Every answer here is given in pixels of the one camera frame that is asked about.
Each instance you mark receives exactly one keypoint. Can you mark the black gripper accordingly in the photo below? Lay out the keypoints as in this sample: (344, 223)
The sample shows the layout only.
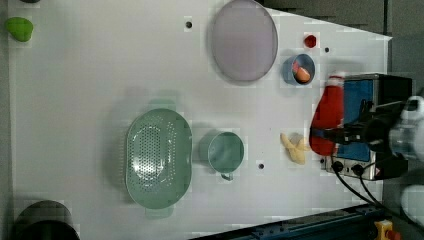
(376, 129)

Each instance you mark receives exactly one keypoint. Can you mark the red ketchup bottle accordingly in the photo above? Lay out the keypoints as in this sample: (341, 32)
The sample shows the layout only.
(329, 114)

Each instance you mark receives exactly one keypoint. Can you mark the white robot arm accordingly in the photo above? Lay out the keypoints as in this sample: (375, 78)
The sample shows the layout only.
(394, 130)

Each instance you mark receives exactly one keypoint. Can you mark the green oval strainer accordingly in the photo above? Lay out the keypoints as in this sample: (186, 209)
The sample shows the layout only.
(158, 155)

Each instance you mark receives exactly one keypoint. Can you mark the silver toaster oven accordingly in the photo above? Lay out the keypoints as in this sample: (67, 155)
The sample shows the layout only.
(364, 93)

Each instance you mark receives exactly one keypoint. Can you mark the peeled toy banana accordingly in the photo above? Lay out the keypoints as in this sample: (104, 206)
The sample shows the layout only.
(296, 147)

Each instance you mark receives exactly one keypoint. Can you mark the orange toy fruit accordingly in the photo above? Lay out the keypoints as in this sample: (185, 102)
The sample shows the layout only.
(302, 75)

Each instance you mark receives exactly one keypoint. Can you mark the blue bowl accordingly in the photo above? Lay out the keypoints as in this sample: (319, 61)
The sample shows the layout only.
(305, 61)

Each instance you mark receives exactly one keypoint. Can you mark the pink toy fruit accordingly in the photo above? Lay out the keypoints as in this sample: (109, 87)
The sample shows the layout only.
(295, 66)

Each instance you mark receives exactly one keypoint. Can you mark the yellow red emergency button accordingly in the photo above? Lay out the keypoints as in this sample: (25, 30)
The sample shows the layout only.
(385, 231)

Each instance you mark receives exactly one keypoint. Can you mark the green mug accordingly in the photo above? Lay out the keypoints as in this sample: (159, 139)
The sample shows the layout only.
(223, 151)

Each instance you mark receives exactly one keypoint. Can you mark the lilac round plate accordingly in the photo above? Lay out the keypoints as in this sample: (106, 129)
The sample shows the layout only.
(244, 40)

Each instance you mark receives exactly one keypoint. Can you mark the green clamp knob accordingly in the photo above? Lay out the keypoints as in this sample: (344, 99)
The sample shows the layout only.
(21, 29)

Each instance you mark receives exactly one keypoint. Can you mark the black cylinder post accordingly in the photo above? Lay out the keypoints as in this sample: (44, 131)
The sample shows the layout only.
(44, 220)

